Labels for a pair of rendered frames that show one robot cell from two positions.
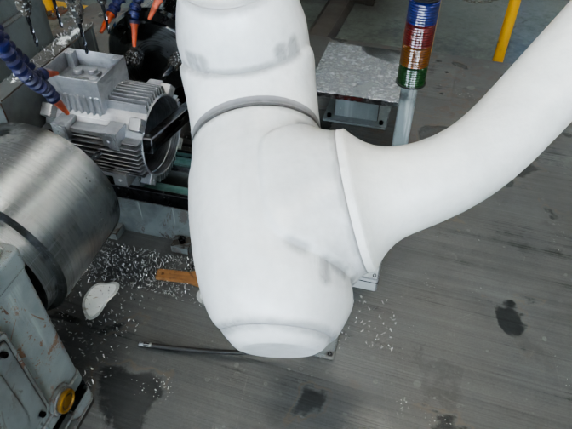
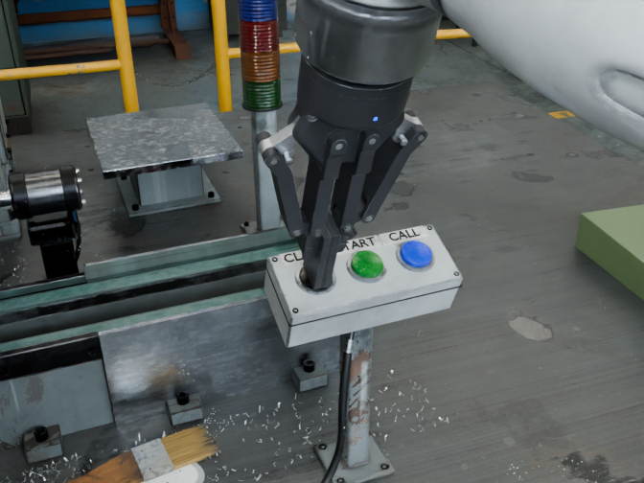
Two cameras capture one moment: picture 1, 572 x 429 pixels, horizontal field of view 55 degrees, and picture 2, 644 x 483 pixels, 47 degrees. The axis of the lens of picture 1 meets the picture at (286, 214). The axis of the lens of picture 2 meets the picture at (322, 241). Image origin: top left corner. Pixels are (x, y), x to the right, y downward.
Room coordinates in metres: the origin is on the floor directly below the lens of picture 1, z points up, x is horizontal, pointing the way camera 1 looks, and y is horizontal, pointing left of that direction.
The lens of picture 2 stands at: (0.09, 0.32, 1.42)
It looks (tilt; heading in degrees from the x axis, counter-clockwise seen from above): 30 degrees down; 323
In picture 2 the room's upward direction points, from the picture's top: straight up
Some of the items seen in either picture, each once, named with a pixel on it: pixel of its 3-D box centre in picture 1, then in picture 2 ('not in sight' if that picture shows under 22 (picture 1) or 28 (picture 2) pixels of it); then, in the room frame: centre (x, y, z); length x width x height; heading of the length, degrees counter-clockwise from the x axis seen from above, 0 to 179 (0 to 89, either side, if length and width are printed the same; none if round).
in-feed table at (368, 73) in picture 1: (361, 89); (163, 162); (1.30, -0.20, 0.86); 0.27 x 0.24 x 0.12; 165
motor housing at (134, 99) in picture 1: (116, 127); not in sight; (0.90, 0.33, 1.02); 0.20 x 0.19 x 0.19; 74
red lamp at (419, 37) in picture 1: (419, 31); (259, 33); (1.04, -0.27, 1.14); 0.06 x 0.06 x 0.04
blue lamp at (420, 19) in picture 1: (423, 9); (257, 2); (1.04, -0.27, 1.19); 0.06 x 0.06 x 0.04
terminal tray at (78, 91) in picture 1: (86, 81); not in sight; (0.91, 0.37, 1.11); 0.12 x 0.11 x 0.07; 74
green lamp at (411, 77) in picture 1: (412, 72); (262, 91); (1.04, -0.27, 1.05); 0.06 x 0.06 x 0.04
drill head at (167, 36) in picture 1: (181, 40); not in sight; (1.22, 0.25, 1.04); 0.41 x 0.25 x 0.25; 165
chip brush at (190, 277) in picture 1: (207, 279); (125, 470); (0.69, 0.15, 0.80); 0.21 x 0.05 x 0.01; 82
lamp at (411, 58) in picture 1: (415, 52); (260, 62); (1.04, -0.27, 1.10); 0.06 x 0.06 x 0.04
